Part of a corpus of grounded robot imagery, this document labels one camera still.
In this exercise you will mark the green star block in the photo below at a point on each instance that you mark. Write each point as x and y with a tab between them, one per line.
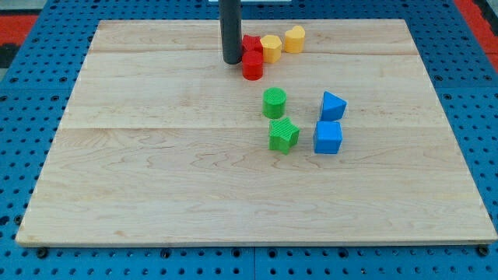
283	135

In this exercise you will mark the green cylinder block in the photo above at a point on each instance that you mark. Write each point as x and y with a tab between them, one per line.
274	103

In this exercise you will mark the blue cube block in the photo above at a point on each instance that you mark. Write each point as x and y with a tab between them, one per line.
327	137

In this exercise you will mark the red cylinder block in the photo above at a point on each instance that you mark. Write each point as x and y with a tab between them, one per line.
252	65

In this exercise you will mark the light wooden board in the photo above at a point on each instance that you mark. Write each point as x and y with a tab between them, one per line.
162	144

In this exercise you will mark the blue triangle block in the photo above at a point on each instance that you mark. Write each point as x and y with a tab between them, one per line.
332	107

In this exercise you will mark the red star block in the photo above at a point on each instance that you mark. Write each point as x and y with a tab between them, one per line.
251	43

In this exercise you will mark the yellow pentagon block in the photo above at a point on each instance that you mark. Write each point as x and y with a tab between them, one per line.
272	48

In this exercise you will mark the yellow heart block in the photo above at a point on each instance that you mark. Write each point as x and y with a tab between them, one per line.
294	40

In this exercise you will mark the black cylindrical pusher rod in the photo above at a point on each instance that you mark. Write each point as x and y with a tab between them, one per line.
230	29

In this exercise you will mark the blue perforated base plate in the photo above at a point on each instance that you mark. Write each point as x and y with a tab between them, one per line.
37	85

